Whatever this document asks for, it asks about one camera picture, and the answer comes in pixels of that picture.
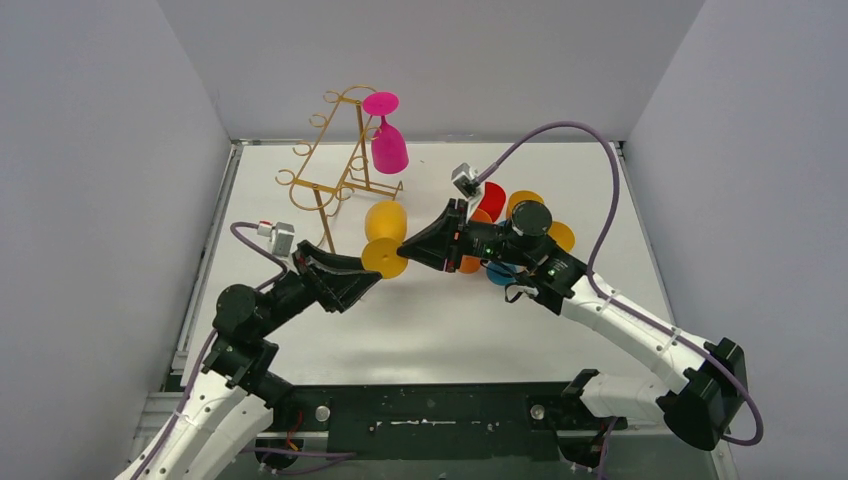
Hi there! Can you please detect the red wine glass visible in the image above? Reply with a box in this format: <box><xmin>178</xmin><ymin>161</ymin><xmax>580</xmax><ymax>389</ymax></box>
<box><xmin>477</xmin><ymin>181</ymin><xmax>507</xmax><ymax>221</ymax></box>

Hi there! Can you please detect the blue wine glass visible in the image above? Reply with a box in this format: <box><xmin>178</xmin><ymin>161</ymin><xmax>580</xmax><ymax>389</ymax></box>
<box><xmin>481</xmin><ymin>246</ymin><xmax>521</xmax><ymax>286</ymax></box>

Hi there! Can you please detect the gold wire glass rack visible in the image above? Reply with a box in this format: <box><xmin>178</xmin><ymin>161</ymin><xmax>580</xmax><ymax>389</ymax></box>
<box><xmin>274</xmin><ymin>84</ymin><xmax>404</xmax><ymax>253</ymax></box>

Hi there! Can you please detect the aluminium table edge rail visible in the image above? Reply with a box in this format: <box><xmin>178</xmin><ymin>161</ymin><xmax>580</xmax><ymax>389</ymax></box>
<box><xmin>122</xmin><ymin>137</ymin><xmax>740</xmax><ymax>480</ymax></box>

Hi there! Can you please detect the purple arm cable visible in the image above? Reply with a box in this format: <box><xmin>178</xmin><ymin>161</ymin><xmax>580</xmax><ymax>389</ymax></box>
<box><xmin>129</xmin><ymin>221</ymin><xmax>359</xmax><ymax>480</ymax></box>
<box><xmin>473</xmin><ymin>121</ymin><xmax>765</xmax><ymax>447</ymax></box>

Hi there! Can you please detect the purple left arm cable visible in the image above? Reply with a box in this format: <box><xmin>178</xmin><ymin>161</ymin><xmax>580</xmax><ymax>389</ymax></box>
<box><xmin>129</xmin><ymin>221</ymin><xmax>359</xmax><ymax>480</ymax></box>

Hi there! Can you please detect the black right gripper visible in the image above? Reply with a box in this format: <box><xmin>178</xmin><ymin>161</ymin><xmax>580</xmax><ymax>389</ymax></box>
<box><xmin>399</xmin><ymin>197</ymin><xmax>534</xmax><ymax>273</ymax></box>

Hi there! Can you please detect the magenta wine glass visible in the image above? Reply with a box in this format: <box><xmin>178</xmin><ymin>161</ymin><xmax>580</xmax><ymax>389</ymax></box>
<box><xmin>363</xmin><ymin>91</ymin><xmax>409</xmax><ymax>175</ymax></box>

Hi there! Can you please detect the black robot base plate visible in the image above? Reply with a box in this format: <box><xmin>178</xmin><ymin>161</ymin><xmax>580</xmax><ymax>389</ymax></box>
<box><xmin>246</xmin><ymin>382</ymin><xmax>627</xmax><ymax>473</ymax></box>

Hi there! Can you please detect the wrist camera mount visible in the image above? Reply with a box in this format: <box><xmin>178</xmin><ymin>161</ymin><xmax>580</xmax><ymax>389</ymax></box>
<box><xmin>257</xmin><ymin>221</ymin><xmax>295</xmax><ymax>258</ymax></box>
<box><xmin>451</xmin><ymin>163</ymin><xmax>484</xmax><ymax>220</ymax></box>

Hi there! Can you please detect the yellow wine glass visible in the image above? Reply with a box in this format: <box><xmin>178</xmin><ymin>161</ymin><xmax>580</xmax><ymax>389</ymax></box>
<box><xmin>505</xmin><ymin>190</ymin><xmax>545</xmax><ymax>219</ymax></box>
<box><xmin>548</xmin><ymin>221</ymin><xmax>576</xmax><ymax>252</ymax></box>
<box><xmin>361</xmin><ymin>200</ymin><xmax>408</xmax><ymax>280</ymax></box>

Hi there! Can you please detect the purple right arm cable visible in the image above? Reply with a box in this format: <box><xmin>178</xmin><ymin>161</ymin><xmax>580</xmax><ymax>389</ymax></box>
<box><xmin>473</xmin><ymin>121</ymin><xmax>765</xmax><ymax>447</ymax></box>

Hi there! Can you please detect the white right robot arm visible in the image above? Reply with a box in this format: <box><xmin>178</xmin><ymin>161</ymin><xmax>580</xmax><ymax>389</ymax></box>
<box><xmin>397</xmin><ymin>199</ymin><xmax>747</xmax><ymax>451</ymax></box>

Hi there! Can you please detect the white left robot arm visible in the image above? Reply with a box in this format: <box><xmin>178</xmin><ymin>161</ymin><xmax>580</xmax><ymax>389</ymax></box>
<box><xmin>118</xmin><ymin>241</ymin><xmax>382</xmax><ymax>479</ymax></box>

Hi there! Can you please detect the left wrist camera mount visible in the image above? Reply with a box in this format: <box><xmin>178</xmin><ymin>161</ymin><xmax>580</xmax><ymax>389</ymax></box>
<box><xmin>257</xmin><ymin>221</ymin><xmax>295</xmax><ymax>258</ymax></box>

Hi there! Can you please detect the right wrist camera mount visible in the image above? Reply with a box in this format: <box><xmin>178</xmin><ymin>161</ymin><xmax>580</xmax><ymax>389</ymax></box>
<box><xmin>451</xmin><ymin>163</ymin><xmax>484</xmax><ymax>220</ymax></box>

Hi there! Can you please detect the orange wine glass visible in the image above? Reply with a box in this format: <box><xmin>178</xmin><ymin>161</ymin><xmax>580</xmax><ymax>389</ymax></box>
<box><xmin>458</xmin><ymin>208</ymin><xmax>492</xmax><ymax>274</ymax></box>

